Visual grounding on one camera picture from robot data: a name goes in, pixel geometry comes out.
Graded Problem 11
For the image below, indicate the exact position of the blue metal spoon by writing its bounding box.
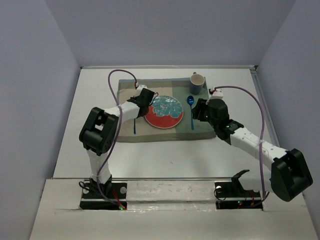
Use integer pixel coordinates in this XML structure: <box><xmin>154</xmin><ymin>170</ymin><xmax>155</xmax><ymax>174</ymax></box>
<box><xmin>187</xmin><ymin>95</ymin><xmax>195</xmax><ymax>130</ymax></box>

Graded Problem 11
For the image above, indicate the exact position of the red and teal plate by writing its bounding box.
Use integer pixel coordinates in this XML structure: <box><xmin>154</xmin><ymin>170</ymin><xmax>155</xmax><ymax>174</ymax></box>
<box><xmin>144</xmin><ymin>95</ymin><xmax>184</xmax><ymax>129</ymax></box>

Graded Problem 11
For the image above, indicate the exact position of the lavender cup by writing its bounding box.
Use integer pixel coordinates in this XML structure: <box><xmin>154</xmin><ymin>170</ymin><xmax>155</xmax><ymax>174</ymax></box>
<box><xmin>189</xmin><ymin>72</ymin><xmax>206</xmax><ymax>95</ymax></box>

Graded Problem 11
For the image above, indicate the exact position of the blue metal fork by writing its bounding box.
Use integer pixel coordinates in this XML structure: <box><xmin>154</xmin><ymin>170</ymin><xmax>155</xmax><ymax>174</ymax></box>
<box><xmin>133</xmin><ymin>118</ymin><xmax>136</xmax><ymax>135</ymax></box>

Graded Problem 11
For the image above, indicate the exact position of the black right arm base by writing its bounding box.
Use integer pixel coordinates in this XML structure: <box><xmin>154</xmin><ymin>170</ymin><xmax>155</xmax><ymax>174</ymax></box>
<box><xmin>213</xmin><ymin>169</ymin><xmax>263</xmax><ymax>210</ymax></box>

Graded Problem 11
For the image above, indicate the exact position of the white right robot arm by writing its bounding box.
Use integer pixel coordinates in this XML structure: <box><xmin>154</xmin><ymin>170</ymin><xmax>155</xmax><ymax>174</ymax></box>
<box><xmin>192</xmin><ymin>98</ymin><xmax>313</xmax><ymax>202</ymax></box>

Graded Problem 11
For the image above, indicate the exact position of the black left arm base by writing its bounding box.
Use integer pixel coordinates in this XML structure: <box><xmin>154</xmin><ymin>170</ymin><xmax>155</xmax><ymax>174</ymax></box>
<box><xmin>78</xmin><ymin>180</ymin><xmax>128</xmax><ymax>211</ymax></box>

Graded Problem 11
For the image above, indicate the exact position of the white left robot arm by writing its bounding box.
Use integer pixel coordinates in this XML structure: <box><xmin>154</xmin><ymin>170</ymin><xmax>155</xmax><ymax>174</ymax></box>
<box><xmin>79</xmin><ymin>85</ymin><xmax>155</xmax><ymax>198</ymax></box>

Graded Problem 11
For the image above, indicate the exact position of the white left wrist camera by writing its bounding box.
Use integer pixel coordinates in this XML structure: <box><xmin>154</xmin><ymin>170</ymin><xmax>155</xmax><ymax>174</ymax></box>
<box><xmin>133</xmin><ymin>84</ymin><xmax>148</xmax><ymax>97</ymax></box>

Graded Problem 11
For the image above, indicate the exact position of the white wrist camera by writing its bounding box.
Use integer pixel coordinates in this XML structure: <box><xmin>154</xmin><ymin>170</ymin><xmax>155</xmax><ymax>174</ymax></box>
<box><xmin>208</xmin><ymin>87</ymin><xmax>224</xmax><ymax>100</ymax></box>
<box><xmin>133</xmin><ymin>84</ymin><xmax>148</xmax><ymax>97</ymax></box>

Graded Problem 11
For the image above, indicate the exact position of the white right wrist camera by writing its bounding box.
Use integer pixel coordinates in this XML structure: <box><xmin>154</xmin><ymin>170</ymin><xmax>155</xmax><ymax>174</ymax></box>
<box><xmin>208</xmin><ymin>87</ymin><xmax>224</xmax><ymax>100</ymax></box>

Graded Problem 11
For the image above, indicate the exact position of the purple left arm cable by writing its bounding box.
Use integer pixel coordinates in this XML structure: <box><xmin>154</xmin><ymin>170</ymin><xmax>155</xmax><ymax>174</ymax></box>
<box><xmin>95</xmin><ymin>69</ymin><xmax>141</xmax><ymax>210</ymax></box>

